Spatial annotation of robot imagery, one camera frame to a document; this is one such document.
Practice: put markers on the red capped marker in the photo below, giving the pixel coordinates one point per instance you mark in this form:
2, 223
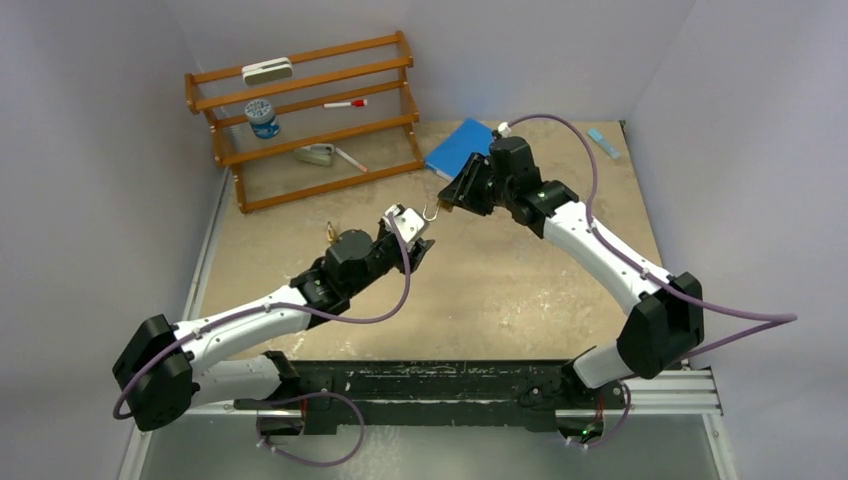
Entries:
358, 103

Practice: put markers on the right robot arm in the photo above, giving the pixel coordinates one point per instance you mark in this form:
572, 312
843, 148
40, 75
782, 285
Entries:
661, 327

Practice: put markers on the small brass padlock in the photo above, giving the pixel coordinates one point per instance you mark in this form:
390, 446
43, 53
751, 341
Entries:
431, 214

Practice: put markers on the white stapler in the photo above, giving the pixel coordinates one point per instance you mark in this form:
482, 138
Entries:
317, 154

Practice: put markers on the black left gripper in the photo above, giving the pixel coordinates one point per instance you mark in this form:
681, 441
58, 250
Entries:
415, 255

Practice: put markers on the blue folder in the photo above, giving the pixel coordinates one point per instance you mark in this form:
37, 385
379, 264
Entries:
449, 157

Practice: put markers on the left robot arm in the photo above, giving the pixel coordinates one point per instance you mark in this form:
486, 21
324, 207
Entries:
167, 368

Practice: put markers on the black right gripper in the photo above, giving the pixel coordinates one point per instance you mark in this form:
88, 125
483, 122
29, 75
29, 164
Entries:
463, 193

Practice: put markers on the light blue marker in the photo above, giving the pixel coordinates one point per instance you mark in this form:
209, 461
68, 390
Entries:
601, 141

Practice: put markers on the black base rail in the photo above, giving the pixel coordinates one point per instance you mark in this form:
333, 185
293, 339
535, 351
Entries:
539, 396

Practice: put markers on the blue white jar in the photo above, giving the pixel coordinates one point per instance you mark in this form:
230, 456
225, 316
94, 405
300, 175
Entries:
261, 116

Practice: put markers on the white eraser block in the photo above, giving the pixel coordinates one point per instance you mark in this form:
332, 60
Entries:
266, 71

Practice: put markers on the orange tipped pen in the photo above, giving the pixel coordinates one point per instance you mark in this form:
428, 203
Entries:
351, 160

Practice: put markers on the wooden tiered rack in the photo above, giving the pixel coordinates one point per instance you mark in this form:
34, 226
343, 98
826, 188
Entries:
381, 135

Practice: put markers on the large brass padlock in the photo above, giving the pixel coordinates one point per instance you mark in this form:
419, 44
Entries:
331, 233

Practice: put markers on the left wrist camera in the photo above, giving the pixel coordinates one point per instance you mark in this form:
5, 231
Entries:
409, 223

